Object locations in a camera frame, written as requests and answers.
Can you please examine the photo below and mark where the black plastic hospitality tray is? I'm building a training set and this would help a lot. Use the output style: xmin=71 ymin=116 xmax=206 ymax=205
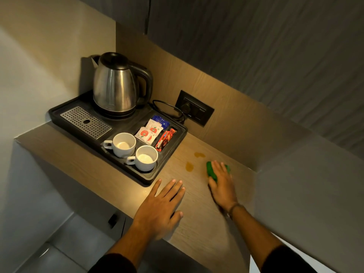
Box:
xmin=48 ymin=90 xmax=188 ymax=186

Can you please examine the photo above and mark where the black power cable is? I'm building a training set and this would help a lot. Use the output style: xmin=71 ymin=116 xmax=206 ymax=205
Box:
xmin=152 ymin=99 xmax=187 ymax=124

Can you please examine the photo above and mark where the thin wrist bracelet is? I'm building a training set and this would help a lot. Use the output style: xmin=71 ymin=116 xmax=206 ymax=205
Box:
xmin=227 ymin=202 xmax=246 ymax=221

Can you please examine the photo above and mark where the red coffee sachet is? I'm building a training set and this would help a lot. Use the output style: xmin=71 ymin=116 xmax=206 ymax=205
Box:
xmin=155 ymin=131 xmax=170 ymax=152
xmin=164 ymin=127 xmax=177 ymax=143

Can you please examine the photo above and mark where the person's right hand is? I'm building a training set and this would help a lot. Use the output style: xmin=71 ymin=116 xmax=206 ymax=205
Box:
xmin=208 ymin=160 xmax=238 ymax=213

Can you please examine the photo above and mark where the person's right forearm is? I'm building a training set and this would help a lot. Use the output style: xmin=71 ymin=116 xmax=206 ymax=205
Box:
xmin=230 ymin=206 xmax=285 ymax=271

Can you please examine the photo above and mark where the person's black sleeve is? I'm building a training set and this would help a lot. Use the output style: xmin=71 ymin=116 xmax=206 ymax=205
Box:
xmin=88 ymin=253 xmax=137 ymax=273
xmin=261 ymin=245 xmax=317 ymax=273

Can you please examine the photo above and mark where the white tea bag sachet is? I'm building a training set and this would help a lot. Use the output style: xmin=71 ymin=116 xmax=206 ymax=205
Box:
xmin=134 ymin=127 xmax=157 ymax=145
xmin=145 ymin=119 xmax=164 ymax=135

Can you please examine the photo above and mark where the person's left hand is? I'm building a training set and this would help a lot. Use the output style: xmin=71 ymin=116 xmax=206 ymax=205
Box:
xmin=133 ymin=179 xmax=186 ymax=241

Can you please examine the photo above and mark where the black wall socket plate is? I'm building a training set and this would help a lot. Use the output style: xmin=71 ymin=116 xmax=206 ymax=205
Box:
xmin=175 ymin=90 xmax=215 ymax=127

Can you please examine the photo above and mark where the person's black right sleeve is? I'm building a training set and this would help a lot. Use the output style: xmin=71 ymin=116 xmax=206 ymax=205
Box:
xmin=261 ymin=245 xmax=317 ymax=273

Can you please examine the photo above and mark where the perforated metal drip grate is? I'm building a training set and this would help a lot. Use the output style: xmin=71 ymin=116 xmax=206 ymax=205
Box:
xmin=60 ymin=106 xmax=113 ymax=140

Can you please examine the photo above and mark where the stainless steel electric kettle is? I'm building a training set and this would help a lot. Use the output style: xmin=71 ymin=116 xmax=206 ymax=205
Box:
xmin=90 ymin=52 xmax=154 ymax=117

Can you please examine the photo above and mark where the black kettle base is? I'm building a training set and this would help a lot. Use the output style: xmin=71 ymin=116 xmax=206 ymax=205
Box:
xmin=93 ymin=105 xmax=140 ymax=120

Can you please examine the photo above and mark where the blue sachet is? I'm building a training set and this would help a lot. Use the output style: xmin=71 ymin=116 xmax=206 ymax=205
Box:
xmin=151 ymin=115 xmax=170 ymax=129

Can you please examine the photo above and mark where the green cleaning sponge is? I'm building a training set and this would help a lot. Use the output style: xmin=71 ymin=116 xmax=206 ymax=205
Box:
xmin=206 ymin=161 xmax=231 ymax=183

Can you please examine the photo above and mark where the person's black left sleeve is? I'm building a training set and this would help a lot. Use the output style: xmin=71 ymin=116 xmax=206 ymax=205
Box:
xmin=88 ymin=253 xmax=137 ymax=273

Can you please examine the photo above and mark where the white ceramic cup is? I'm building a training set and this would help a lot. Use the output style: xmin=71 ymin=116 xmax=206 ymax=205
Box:
xmin=103 ymin=132 xmax=137 ymax=158
xmin=126 ymin=145 xmax=159 ymax=172

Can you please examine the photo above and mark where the person's left forearm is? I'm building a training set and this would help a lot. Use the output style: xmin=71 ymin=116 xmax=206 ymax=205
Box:
xmin=106 ymin=222 xmax=160 ymax=268

